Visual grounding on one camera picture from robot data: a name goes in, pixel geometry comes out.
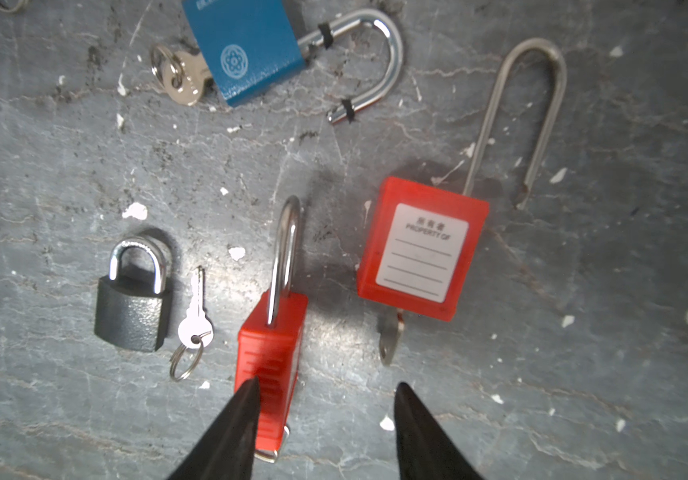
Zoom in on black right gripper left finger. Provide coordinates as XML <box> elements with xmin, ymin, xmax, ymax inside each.
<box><xmin>169</xmin><ymin>378</ymin><xmax>260</xmax><ymax>480</ymax></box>

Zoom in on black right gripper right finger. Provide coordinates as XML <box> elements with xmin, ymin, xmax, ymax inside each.
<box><xmin>394</xmin><ymin>382</ymin><xmax>483</xmax><ymax>480</ymax></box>

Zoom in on red padlock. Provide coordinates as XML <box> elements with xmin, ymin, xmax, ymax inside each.
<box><xmin>355</xmin><ymin>37</ymin><xmax>568</xmax><ymax>367</ymax></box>
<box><xmin>235</xmin><ymin>196</ymin><xmax>308</xmax><ymax>463</ymax></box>

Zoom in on small silver key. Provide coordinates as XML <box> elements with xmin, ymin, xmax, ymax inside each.
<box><xmin>169</xmin><ymin>266</ymin><xmax>214</xmax><ymax>382</ymax></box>

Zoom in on small black padlock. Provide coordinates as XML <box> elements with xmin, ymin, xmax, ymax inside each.
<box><xmin>94</xmin><ymin>236</ymin><xmax>172</xmax><ymax>352</ymax></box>

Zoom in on blue padlock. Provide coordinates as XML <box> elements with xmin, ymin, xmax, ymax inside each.
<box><xmin>150</xmin><ymin>1</ymin><xmax>404</xmax><ymax>124</ymax></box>

